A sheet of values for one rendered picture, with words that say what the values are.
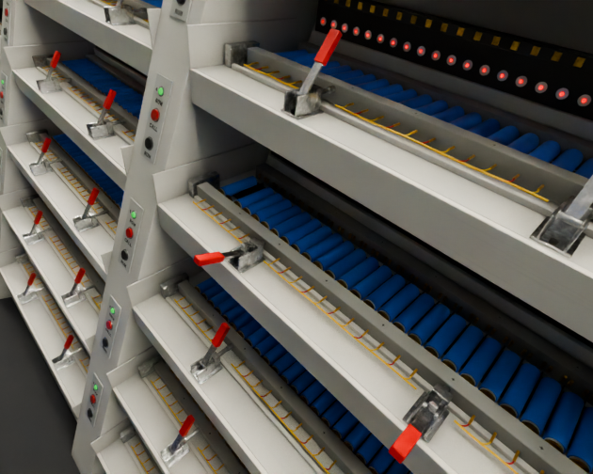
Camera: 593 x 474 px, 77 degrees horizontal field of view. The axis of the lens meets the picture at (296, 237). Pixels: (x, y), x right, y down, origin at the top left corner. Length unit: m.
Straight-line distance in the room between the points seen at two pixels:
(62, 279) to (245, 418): 0.64
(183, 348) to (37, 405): 0.65
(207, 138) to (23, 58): 0.70
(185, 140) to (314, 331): 0.33
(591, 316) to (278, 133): 0.32
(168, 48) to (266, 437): 0.54
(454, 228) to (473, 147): 0.09
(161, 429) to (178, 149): 0.49
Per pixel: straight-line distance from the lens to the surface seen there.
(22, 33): 1.20
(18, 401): 1.24
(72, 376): 1.10
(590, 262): 0.32
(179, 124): 0.56
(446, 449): 0.40
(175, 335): 0.65
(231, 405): 0.58
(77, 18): 0.88
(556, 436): 0.43
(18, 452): 1.15
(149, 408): 0.80
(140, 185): 0.63
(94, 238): 0.85
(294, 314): 0.43
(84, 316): 0.96
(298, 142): 0.40
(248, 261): 0.47
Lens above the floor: 0.96
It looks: 22 degrees down
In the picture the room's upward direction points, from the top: 23 degrees clockwise
